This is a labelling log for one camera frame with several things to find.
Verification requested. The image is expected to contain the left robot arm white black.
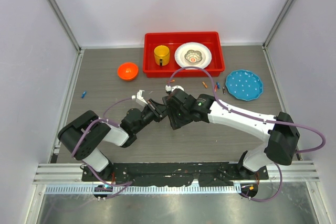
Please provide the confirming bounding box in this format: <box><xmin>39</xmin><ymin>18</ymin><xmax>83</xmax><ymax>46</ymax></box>
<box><xmin>57</xmin><ymin>99</ymin><xmax>167</xmax><ymax>182</ymax></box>

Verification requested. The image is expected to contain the orange plastic bowl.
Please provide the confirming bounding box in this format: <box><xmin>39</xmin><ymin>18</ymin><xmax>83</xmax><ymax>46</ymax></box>
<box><xmin>117</xmin><ymin>62</ymin><xmax>139</xmax><ymax>81</ymax></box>

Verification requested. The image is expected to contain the blue dotted plate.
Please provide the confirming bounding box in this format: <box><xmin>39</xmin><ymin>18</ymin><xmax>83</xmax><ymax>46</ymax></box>
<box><xmin>225</xmin><ymin>69</ymin><xmax>264</xmax><ymax>101</ymax></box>

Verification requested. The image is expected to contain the small patterned bowl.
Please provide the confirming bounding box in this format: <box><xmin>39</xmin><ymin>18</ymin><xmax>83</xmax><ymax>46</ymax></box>
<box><xmin>184</xmin><ymin>50</ymin><xmax>203</xmax><ymax>64</ymax></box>

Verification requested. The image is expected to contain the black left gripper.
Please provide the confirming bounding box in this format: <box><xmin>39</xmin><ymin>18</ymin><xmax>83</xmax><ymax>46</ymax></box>
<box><xmin>133</xmin><ymin>99</ymin><xmax>169</xmax><ymax>134</ymax></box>

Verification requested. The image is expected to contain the yellow mug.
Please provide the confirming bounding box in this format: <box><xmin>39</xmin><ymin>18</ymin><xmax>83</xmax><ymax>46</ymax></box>
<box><xmin>154</xmin><ymin>45</ymin><xmax>170</xmax><ymax>67</ymax></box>

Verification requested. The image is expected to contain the red plastic tray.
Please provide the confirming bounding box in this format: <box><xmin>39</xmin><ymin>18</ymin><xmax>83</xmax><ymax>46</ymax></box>
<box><xmin>143</xmin><ymin>31</ymin><xmax>225</xmax><ymax>78</ymax></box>

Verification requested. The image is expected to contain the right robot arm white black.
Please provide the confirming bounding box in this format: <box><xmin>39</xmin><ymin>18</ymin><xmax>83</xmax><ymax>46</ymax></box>
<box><xmin>163</xmin><ymin>86</ymin><xmax>300</xmax><ymax>179</ymax></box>

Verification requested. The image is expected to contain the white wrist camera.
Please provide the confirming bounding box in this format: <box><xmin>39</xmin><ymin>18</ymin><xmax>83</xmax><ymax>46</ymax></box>
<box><xmin>131</xmin><ymin>90</ymin><xmax>148</xmax><ymax>107</ymax></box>
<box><xmin>165</xmin><ymin>84</ymin><xmax>184</xmax><ymax>94</ymax></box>

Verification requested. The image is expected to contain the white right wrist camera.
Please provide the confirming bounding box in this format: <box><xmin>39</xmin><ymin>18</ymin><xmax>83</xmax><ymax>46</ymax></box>
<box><xmin>165</xmin><ymin>84</ymin><xmax>184</xmax><ymax>94</ymax></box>

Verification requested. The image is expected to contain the white paper plate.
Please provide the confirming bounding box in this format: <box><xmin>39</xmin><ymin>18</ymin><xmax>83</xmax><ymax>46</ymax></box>
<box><xmin>174</xmin><ymin>42</ymin><xmax>212</xmax><ymax>69</ymax></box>

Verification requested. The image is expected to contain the aluminium front rail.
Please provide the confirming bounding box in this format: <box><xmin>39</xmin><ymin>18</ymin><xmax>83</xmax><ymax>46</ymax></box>
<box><xmin>33</xmin><ymin>161</ymin><xmax>319</xmax><ymax>198</ymax></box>

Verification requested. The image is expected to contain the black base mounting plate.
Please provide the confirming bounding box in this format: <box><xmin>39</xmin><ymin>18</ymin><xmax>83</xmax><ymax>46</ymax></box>
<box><xmin>97</xmin><ymin>162</ymin><xmax>269</xmax><ymax>187</ymax></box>

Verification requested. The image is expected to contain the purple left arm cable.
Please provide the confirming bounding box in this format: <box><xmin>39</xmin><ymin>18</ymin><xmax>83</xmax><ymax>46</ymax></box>
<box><xmin>72</xmin><ymin>97</ymin><xmax>133</xmax><ymax>198</ymax></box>

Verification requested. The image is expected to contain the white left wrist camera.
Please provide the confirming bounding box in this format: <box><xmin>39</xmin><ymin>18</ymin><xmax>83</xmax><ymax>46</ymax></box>
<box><xmin>131</xmin><ymin>90</ymin><xmax>148</xmax><ymax>107</ymax></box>

